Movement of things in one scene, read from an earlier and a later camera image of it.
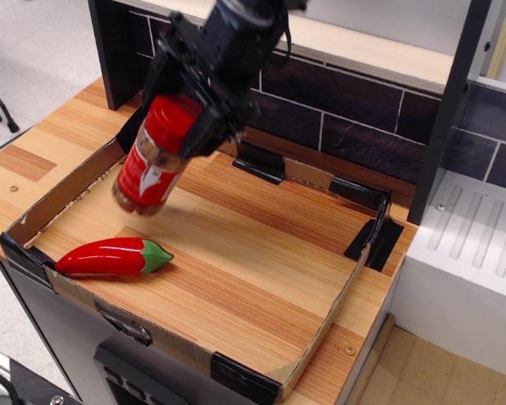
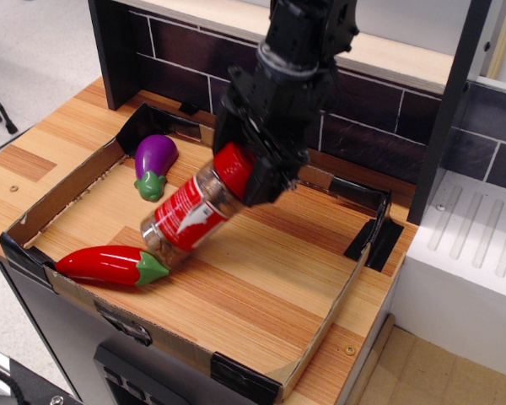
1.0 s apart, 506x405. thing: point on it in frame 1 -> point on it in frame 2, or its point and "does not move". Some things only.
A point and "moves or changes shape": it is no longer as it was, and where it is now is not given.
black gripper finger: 164,78 -> 229,128
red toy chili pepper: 121,256 moves or changes shape
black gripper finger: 220,125 -> 277,173
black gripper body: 231,50 -> 277,117
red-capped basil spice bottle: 153,162 -> 196,209
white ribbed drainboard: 460,283 does not move
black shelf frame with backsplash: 368,92 does not move
